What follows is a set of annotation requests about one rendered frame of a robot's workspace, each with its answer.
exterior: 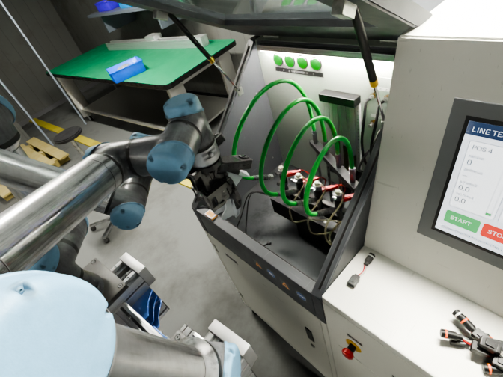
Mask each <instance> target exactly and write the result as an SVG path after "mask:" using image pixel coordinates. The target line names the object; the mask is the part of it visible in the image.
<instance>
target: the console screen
mask: <svg viewBox="0 0 503 377"><path fill-rule="evenodd" d="M417 233H420V234H422V235H424V236H426V237H429V238H431V239H434V240H436V241H437V242H441V243H442V244H444V245H447V246H449V247H451V248H454V249H456V250H458V251H461V252H463V253H465V254H468V255H470V256H472V257H474V258H477V259H479V260H482V261H484V262H485V263H489V264H490V265H492V266H495V267H497V268H499V269H502V270H503V104H499V103H494V102H484V101H478V100H473V99H464V98H458V97H455V98H454V101H453V105H452V107H451V112H450V115H449V118H448V123H447V126H446V129H445V134H444V136H443V139H442V144H441V147H440V150H439V155H438V158H437V160H436V165H435V168H434V172H433V176H432V179H431V182H430V187H429V189H428V193H427V197H426V201H425V203H424V208H423V211H422V214H421V219H420V221H419V225H418V229H417Z"/></svg>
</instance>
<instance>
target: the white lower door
mask: <svg viewBox="0 0 503 377"><path fill-rule="evenodd" d="M208 235H209V237H210V238H211V240H212V242H213V246H214V248H215V249H216V251H217V252H218V253H219V255H220V257H221V258H222V261H223V262H224V264H225V266H226V268H227V270H228V271H229V273H230V275H231V277H232V278H233V280H234V283H235V284H236V286H237V288H238V290H239V293H240V295H241V297H242V298H243V299H244V301H245V303H246V304H247V305H248V306H249V307H251V308H252V309H253V310H254V311H255V312H256V313H257V314H259V315H260V316H261V317H262V318H263V319H264V320H265V321H266V322H268V323H269V324H270V325H271V326H272V327H273V328H274V329H275V330H276V331H277V332H278V333H279V334H280V335H281V336H283V337H284V338H285V339H286V340H287V341H288V342H289V343H290V344H292V345H293V346H294V347H295V348H296V349H297V350H298V351H299V352H301V353H302V354H303V355H304V356H305V357H306V358H307V359H308V360H309V361H310V362H311V363H312V364H313V365H315V366H316V367H317V368H318V369H319V370H320V371H321V372H322V373H323V374H325V375H326V376H327V377H333V374H332V368H331V364H330V360H329V355H328V351H327V348H326V341H325V338H324V334H323V329H322V325H321V321H320V320H319V319H318V318H317V317H316V316H315V315H313V314H312V313H311V312H309V311H308V310H306V309H305V308H304V307H303V306H302V305H301V304H299V303H298V302H297V301H295V300H294V299H292V298H291V297H290V296H289V295H288V294H286V293H285V292H284V291H282V290H281V289H279V288H278V287H277V286H276V285H275V284H273V283H272V282H271V281H269V280H268V279H267V278H265V277H264V276H263V275H262V274H261V273H259V272H258V271H257V270H255V269H254V268H252V267H251V266H250V265H249V264H248V263H246V262H245V261H244V260H242V259H241V258H240V257H238V256H237V255H236V254H235V253H234V252H232V251H231V250H230V249H228V248H227V247H225V246H224V245H223V244H222V243H221V242H219V241H218V240H217V239H215V238H214V237H213V236H211V235H210V234H209V233H208Z"/></svg>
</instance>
